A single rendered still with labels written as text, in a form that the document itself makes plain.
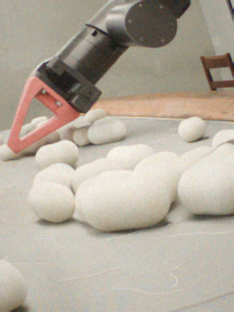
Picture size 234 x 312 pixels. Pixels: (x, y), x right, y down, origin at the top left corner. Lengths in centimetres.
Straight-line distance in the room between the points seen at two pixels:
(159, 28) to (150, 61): 472
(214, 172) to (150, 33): 37
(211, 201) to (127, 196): 3
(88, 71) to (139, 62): 465
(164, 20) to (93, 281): 44
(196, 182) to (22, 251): 8
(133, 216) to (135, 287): 8
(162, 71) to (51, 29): 102
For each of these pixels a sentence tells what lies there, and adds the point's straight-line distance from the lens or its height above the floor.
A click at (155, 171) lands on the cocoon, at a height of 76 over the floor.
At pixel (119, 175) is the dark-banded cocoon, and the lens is 31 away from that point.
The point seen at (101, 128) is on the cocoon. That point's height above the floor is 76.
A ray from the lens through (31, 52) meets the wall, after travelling 515.
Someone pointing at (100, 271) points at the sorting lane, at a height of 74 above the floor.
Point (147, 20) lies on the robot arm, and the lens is 61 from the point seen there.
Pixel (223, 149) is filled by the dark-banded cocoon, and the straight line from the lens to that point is 31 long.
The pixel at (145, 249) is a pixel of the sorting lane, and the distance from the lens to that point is 23.
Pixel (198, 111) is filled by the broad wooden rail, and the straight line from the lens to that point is 77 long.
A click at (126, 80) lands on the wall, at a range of 527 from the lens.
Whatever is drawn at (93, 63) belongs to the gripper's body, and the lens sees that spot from 66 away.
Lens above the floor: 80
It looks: 6 degrees down
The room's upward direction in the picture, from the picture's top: 11 degrees counter-clockwise
